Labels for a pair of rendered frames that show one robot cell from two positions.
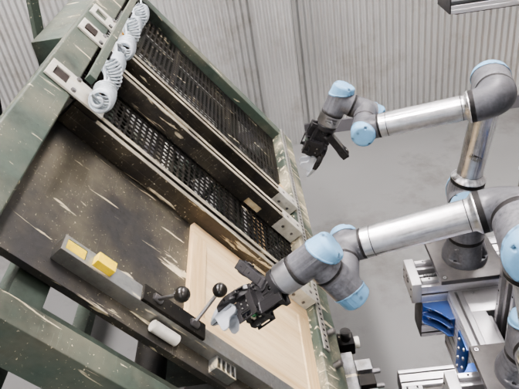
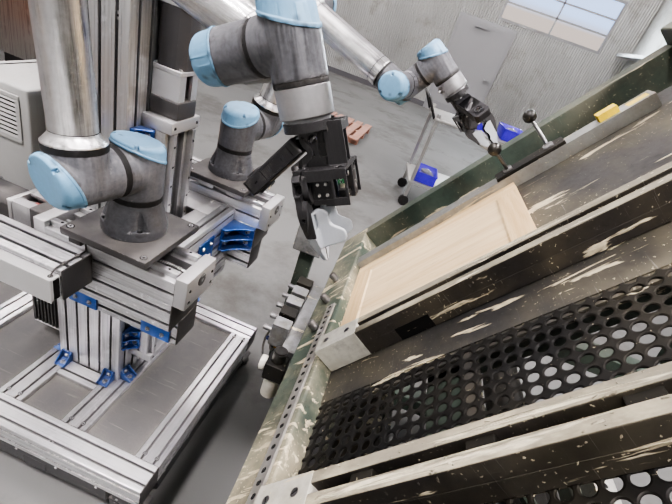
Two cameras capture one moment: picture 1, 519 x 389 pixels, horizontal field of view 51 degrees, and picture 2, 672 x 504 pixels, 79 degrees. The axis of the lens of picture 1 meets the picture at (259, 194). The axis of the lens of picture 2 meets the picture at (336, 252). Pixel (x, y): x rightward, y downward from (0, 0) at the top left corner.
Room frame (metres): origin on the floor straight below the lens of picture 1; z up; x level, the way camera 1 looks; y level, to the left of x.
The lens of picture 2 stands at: (2.22, -0.16, 1.65)
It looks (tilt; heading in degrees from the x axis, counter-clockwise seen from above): 30 degrees down; 181
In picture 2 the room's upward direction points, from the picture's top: 20 degrees clockwise
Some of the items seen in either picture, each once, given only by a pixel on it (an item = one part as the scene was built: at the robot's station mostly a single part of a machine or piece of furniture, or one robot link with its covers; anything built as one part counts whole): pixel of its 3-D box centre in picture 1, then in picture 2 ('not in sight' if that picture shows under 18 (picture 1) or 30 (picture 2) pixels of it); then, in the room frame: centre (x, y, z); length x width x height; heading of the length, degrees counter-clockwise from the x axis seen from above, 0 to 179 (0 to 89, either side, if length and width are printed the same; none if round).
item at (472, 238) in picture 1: (467, 216); (135, 164); (1.41, -0.67, 1.20); 0.13 x 0.12 x 0.14; 162
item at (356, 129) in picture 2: not in sight; (342, 127); (-4.06, -0.81, 0.05); 1.12 x 0.75 x 0.10; 173
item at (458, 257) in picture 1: (465, 245); (136, 208); (1.41, -0.67, 1.09); 0.15 x 0.15 x 0.10
